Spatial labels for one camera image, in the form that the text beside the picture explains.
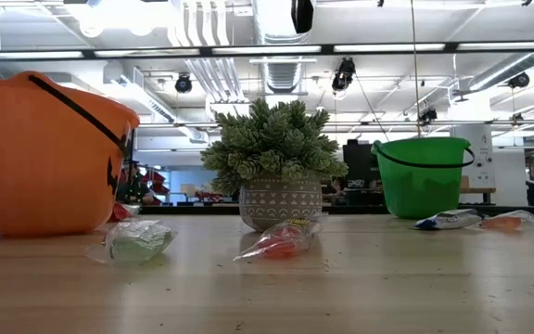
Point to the artificial succulent in patterned pot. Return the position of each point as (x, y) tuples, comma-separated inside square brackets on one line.
[(271, 139)]

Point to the orange pumpkin face bucket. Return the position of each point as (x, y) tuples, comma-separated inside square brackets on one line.
[(40, 162)]

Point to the green candy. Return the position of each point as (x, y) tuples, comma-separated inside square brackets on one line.
[(137, 243)]

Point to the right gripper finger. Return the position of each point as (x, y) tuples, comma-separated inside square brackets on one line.
[(302, 16)]

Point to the red Skittles candy pack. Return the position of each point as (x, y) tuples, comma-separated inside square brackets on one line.
[(118, 212)]

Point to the orange candy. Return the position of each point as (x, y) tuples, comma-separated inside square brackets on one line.
[(503, 222)]

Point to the black monitor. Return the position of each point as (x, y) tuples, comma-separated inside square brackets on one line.
[(359, 162)]

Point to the white pillar with poster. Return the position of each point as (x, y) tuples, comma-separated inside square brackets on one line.
[(480, 139)]

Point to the red candy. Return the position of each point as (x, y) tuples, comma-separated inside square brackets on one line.
[(281, 243)]

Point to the white ceiling air duct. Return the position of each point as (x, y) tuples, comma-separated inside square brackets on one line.
[(503, 72)]

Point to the wooden table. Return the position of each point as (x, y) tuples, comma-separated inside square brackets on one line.
[(478, 189)]

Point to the green plastic bucket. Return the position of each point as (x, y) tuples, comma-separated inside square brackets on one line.
[(420, 190)]

